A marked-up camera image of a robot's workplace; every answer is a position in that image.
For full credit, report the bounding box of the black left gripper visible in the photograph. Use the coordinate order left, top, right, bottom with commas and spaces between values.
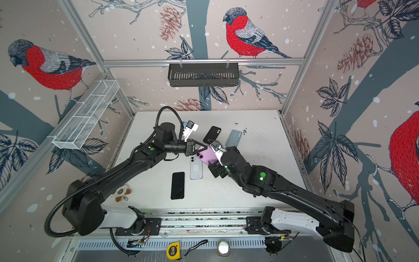
164, 138, 208, 157

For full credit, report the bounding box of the pink purple phone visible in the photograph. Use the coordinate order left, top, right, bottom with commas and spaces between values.
197, 146, 218, 166

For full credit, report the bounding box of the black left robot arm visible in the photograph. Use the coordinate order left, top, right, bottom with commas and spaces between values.
62, 121, 207, 236

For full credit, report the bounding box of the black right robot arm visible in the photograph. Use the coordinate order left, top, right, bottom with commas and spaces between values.
209, 144, 355, 253

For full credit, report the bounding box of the light blue phone case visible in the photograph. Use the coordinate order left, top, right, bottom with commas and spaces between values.
225, 129, 243, 147

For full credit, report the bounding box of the white phone face down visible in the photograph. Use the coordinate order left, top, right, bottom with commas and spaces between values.
190, 157, 203, 180

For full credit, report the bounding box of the black phone case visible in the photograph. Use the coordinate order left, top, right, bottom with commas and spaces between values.
203, 126, 221, 145

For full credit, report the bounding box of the black phone face up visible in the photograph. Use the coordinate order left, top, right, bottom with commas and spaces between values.
171, 172, 185, 200

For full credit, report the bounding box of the round silver puck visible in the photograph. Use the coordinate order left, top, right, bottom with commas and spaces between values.
217, 240, 230, 257

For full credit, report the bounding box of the yellow tape measure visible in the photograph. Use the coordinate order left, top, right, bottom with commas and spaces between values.
167, 242, 181, 260

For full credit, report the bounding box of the small circuit board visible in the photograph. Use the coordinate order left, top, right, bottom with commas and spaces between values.
127, 240, 145, 248

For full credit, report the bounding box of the black corrugated cable left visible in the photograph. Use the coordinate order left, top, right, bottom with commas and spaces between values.
44, 105, 184, 238

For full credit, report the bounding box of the black wall basket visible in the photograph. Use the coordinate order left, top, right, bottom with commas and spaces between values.
168, 63, 240, 87

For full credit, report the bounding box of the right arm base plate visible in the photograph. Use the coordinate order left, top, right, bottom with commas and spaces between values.
244, 216, 291, 236

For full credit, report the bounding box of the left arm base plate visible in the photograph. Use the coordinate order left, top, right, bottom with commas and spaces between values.
115, 218, 162, 236

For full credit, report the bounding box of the white wire mesh basket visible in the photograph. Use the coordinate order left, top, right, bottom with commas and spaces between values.
52, 80, 120, 150

